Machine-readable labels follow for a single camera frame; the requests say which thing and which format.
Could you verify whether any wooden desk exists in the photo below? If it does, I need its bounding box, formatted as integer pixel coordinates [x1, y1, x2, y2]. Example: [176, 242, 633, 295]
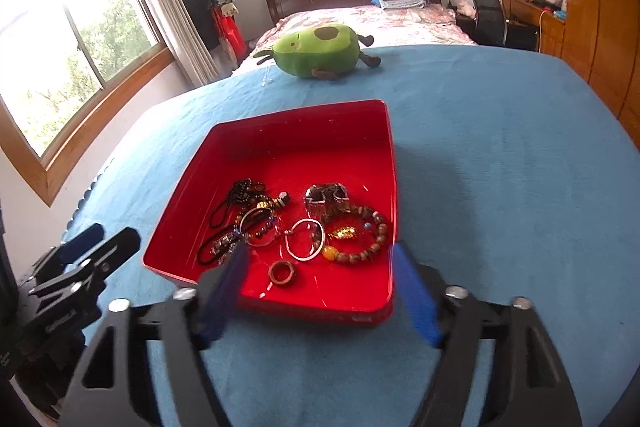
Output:
[501, 0, 568, 58]

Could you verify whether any green avocado plush toy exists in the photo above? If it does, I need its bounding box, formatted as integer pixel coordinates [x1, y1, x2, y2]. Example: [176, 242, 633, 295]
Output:
[252, 23, 383, 82]

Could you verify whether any black hanging coat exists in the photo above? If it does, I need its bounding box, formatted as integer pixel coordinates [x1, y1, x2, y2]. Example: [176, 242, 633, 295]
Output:
[181, 0, 221, 52]

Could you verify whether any clear bead bracelet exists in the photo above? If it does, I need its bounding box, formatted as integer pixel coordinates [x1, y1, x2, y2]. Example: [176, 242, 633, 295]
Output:
[238, 208, 279, 249]

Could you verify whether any wooden bead bracelet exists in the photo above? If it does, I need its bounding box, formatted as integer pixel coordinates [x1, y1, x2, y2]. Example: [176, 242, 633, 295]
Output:
[325, 204, 392, 266]

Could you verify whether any floral bedspread bed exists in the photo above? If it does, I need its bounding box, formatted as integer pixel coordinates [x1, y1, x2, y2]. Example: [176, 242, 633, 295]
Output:
[235, 4, 478, 80]

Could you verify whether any brown wooden ring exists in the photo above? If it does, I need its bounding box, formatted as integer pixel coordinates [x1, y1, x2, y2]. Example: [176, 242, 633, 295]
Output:
[268, 260, 299, 288]

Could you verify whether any blue blanket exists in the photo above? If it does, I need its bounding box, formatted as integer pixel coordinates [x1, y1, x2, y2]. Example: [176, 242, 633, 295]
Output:
[62, 44, 640, 427]

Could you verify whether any wooden wardrobe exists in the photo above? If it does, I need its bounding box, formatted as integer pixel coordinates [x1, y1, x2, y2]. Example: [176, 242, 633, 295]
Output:
[552, 0, 640, 142]

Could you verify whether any large wooden frame window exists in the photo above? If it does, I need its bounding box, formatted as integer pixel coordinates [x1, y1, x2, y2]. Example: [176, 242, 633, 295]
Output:
[0, 0, 176, 208]

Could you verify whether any silver bangle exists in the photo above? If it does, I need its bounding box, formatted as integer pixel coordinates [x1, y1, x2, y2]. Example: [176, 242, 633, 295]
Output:
[284, 218, 327, 263]

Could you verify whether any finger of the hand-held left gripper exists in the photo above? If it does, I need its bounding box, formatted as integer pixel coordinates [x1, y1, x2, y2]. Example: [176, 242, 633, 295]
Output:
[22, 228, 141, 338]
[20, 224, 104, 288]

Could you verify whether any red hanging garment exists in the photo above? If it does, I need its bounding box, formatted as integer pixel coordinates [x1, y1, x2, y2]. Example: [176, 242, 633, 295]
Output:
[220, 12, 248, 60]

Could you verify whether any black bead necklace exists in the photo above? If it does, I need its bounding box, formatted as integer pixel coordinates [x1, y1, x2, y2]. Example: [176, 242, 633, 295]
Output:
[209, 178, 267, 229]

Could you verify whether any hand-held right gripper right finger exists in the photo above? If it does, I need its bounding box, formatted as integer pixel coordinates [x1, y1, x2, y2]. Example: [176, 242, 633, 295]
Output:
[392, 242, 583, 427]

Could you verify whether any dark stone chunky bracelet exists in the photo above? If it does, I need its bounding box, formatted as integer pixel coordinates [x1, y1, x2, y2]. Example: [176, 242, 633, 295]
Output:
[304, 183, 350, 220]

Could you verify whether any red plastic box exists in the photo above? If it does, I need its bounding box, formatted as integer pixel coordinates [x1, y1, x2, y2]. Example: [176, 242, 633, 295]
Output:
[142, 99, 398, 327]

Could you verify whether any black office chair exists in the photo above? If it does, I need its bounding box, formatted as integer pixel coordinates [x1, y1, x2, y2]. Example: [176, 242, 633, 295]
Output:
[466, 0, 541, 52]

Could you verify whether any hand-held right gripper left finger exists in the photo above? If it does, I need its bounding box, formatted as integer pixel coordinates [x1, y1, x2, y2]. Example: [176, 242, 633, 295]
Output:
[60, 242, 250, 427]

